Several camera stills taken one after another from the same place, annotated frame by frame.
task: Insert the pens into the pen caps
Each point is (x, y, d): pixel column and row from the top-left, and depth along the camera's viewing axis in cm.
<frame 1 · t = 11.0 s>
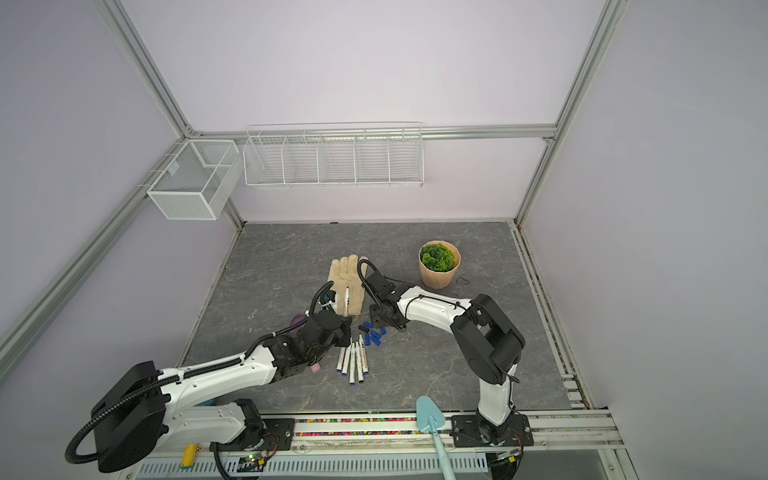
left hand: (350, 323, 83), fingers closed
right hand: (381, 319, 91), fingers open
beige fabric glove: (343, 273, 107), on the table
tan pot with green plant: (438, 261, 96), point 12 cm above the table
white marker pen one: (347, 301, 84), point 14 cm above the table
white marker pen three: (346, 360, 87), on the table
white marker pen four: (352, 364, 86), on the table
white marker pen five: (360, 377, 84), on the table
white marker pen six: (363, 355, 88), on the table
black pen cap: (367, 330, 93), on the table
blue pen cap three: (375, 334, 93), on the table
blue pen cap four: (376, 340, 91), on the table
blue pen cap five: (383, 331, 93), on the table

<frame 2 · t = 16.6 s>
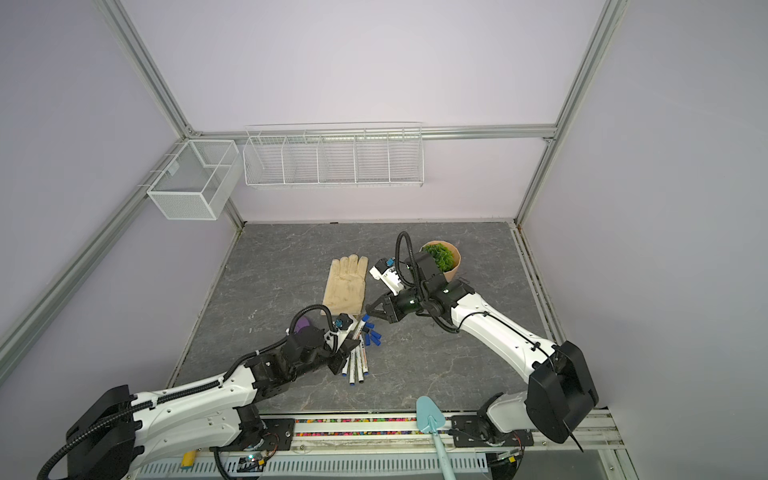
left hand: (354, 341, 79), fingers closed
right hand: (369, 314, 75), fingers closed
white marker pen one: (360, 325, 76), point 18 cm above the table
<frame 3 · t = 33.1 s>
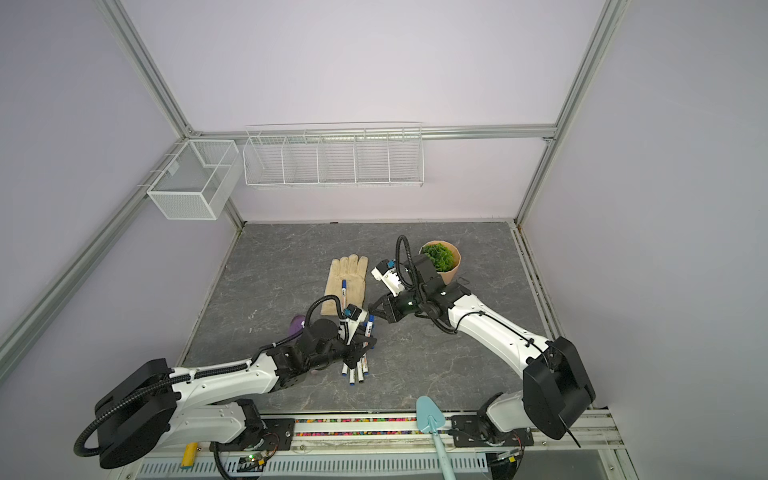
left hand: (372, 342, 80), fingers closed
right hand: (371, 314, 77), fingers closed
white marker pen one: (343, 293, 101), point 2 cm above the table
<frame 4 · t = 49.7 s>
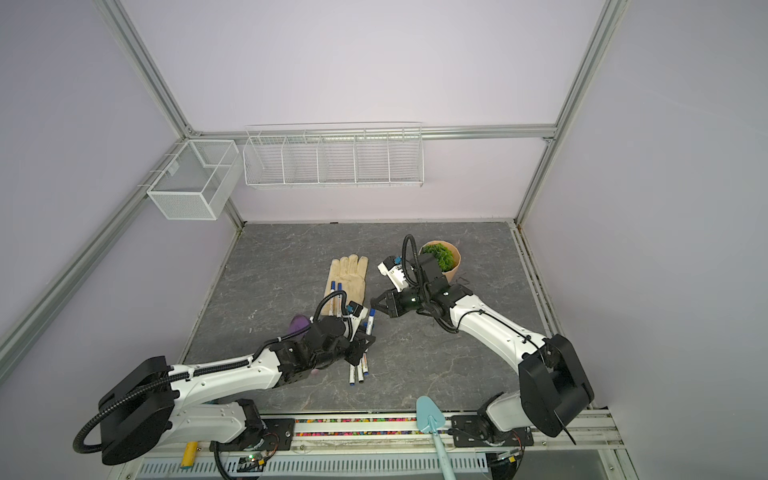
left hand: (371, 341, 80), fingers closed
right hand: (373, 308, 78), fingers closed
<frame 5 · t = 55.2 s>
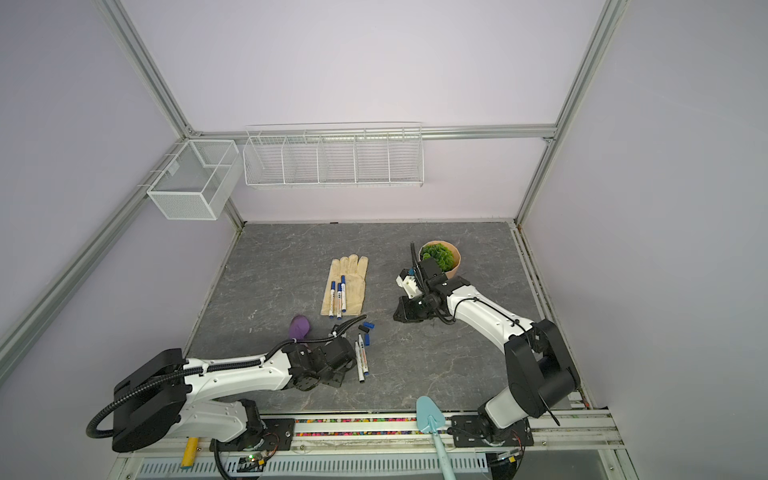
left hand: (335, 372, 83), fingers closed
right hand: (397, 319, 85), fingers closed
